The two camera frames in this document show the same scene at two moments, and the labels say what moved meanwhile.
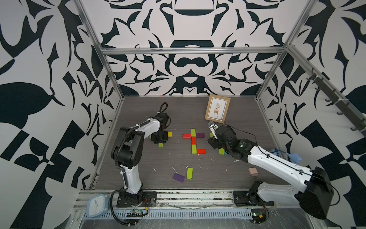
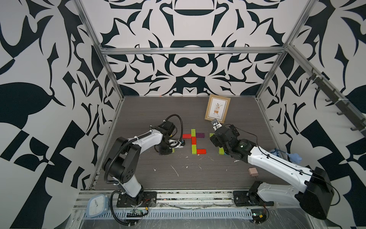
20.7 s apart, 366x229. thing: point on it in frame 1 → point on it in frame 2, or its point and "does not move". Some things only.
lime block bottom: x=194 y=149 does not move
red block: x=187 y=136 does not move
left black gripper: x=153 y=139 → x=163 y=151
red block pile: x=194 y=140 does not move
